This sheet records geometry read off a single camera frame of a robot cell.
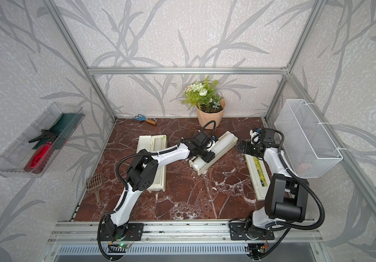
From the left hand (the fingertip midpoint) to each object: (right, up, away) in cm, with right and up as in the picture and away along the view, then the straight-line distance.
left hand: (212, 154), depth 96 cm
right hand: (+18, +5, -5) cm, 20 cm away
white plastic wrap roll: (-8, -3, -5) cm, 10 cm away
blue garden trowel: (-50, +24, +24) cm, 61 cm away
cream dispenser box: (-8, -9, -6) cm, 13 cm away
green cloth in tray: (-65, +16, -28) cm, 72 cm away
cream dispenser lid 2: (+26, -11, -7) cm, 29 cm away
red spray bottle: (-66, +5, -36) cm, 76 cm away
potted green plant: (-1, +30, +11) cm, 32 cm away
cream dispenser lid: (-41, +7, +1) cm, 41 cm away
